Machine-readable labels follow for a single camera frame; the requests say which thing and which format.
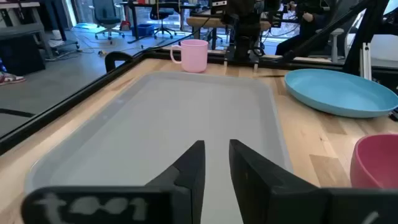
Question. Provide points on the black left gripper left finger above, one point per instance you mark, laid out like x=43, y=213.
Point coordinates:
x=124, y=205

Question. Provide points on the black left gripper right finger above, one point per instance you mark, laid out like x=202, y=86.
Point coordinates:
x=280, y=199

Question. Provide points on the magenta plastic bowl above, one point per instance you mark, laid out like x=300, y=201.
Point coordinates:
x=376, y=165

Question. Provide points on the blue plastic plate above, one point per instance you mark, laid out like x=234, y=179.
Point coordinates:
x=335, y=93

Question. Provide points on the pink plastic mug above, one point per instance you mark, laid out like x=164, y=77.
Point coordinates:
x=194, y=56

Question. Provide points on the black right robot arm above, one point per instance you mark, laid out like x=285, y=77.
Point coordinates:
x=247, y=31

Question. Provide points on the gray plastic tray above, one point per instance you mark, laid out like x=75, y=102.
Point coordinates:
x=155, y=124

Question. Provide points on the black table clamp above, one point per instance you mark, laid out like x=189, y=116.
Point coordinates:
x=116, y=56

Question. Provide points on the person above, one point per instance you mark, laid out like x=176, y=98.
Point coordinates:
x=308, y=31

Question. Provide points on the person's shoe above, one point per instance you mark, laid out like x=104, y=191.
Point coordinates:
x=11, y=78

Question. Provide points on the blue storage bin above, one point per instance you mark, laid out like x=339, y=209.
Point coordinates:
x=143, y=30

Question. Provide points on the person's hand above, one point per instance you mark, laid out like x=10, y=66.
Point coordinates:
x=308, y=17

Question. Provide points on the gray office chair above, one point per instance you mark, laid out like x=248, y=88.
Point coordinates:
x=107, y=15

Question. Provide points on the wooden workbench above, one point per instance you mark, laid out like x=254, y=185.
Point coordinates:
x=202, y=22

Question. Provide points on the black office chair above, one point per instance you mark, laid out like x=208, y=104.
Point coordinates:
x=161, y=15

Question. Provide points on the gray bench table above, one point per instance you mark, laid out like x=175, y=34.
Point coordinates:
x=21, y=29

